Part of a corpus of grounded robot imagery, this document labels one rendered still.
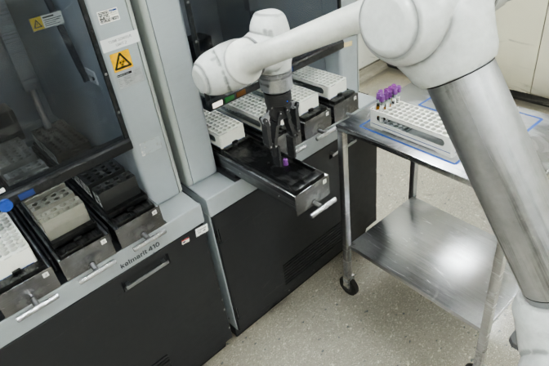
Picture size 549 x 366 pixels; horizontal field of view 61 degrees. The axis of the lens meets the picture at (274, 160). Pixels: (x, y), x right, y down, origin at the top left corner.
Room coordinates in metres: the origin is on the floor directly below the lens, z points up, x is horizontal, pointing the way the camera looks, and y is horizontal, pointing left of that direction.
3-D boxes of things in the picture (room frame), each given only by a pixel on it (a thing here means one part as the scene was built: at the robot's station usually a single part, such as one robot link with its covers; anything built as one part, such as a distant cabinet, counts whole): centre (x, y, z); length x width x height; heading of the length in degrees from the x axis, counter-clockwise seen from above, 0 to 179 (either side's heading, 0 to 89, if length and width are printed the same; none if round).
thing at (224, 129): (1.43, 0.21, 0.83); 0.30 x 0.10 x 0.06; 38
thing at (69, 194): (1.03, 0.60, 0.85); 0.12 x 0.02 x 0.06; 128
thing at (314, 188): (1.29, 0.10, 0.78); 0.73 x 0.14 x 0.09; 38
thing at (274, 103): (1.16, -0.03, 1.01); 0.08 x 0.07 x 0.09; 128
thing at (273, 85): (1.16, -0.03, 1.08); 0.09 x 0.09 x 0.06
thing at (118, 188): (1.07, 0.44, 0.85); 0.12 x 0.02 x 0.06; 128
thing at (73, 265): (1.16, 0.70, 0.78); 0.73 x 0.14 x 0.09; 38
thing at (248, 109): (1.49, 0.06, 0.83); 0.30 x 0.10 x 0.06; 38
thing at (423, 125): (1.20, -0.44, 0.85); 0.30 x 0.10 x 0.06; 36
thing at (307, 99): (1.58, -0.06, 0.83); 0.30 x 0.10 x 0.06; 38
